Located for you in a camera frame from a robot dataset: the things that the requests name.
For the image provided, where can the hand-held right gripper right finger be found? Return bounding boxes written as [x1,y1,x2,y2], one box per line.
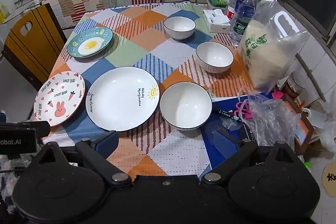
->
[201,131,301,186]

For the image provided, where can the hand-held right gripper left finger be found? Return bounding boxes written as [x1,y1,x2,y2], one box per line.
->
[26,130,132,186]

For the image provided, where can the white sun print plate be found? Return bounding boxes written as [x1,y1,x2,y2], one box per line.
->
[85,66,160,132]

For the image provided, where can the white bowl dark rim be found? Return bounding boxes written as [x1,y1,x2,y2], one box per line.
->
[159,82,213,131]
[163,16,196,40]
[196,42,234,73]

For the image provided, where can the pink bunny plate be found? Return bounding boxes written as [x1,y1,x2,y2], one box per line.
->
[33,71,86,127]

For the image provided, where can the blue fried egg plate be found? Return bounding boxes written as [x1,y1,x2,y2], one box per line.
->
[67,27,114,59]

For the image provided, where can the black marker pen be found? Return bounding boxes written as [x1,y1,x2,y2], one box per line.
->
[211,106,240,119]

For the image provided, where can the pink scissors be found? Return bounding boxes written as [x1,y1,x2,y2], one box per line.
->
[234,101,253,119]

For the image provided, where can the fuzzy dark white cloth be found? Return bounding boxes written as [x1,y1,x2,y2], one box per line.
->
[0,153,32,224]

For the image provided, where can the crumpled clear plastic bag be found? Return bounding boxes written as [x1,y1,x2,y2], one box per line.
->
[238,88,302,147]

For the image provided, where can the brown lidded jar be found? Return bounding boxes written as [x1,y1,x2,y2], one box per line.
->
[285,74,306,101]

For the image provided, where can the yellow wooden chair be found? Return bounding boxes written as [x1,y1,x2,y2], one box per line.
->
[1,3,67,90]

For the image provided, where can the clear rice bag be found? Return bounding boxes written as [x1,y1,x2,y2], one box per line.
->
[238,0,310,94]

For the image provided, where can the white cup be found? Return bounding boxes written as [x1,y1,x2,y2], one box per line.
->
[302,108,328,127]

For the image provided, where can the green label water bottle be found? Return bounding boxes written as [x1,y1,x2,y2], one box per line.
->
[229,0,256,47]

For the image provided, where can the white tissue pack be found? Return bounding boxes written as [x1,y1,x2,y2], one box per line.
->
[203,9,231,34]

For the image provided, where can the red label water bottle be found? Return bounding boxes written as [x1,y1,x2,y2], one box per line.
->
[226,0,243,20]

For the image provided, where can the green plastic basket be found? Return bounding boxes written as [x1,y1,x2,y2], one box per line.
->
[208,0,228,10]

